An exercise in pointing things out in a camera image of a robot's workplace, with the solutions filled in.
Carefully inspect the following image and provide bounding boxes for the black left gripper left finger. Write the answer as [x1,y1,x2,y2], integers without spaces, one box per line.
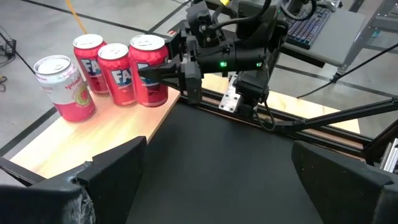
[0,136,148,224]

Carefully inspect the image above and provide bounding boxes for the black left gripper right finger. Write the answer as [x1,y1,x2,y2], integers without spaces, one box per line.
[291,139,398,224]

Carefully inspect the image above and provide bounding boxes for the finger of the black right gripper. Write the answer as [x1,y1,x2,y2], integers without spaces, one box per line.
[138,58,203,105]

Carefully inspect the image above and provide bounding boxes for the red Fanta strawberry can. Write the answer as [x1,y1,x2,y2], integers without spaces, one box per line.
[129,34,170,108]
[97,42,137,106]
[73,33,109,95]

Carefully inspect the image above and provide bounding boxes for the pink white Spindrift can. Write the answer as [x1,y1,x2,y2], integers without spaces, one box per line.
[33,55,96,123]

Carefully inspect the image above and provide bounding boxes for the black shelf side support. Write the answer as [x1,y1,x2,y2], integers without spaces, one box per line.
[0,155,47,187]

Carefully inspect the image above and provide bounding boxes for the light wooden shelf board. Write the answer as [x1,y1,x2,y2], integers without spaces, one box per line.
[9,74,233,180]

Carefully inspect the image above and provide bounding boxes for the black computer keyboard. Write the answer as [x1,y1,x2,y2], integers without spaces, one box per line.
[285,4,333,50]

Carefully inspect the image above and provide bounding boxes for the grey keyboard tray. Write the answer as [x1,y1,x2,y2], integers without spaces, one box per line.
[279,2,367,68]

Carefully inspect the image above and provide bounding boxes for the grey metal cart leg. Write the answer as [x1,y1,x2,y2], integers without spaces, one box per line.
[337,0,398,75]

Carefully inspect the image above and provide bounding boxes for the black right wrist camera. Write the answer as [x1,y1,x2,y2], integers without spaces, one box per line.
[185,1,218,47]

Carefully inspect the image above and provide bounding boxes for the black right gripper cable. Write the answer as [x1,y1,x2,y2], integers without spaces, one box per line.
[211,0,273,32]

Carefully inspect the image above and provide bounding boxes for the yellow extension cord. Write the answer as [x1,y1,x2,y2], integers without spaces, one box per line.
[64,0,88,35]

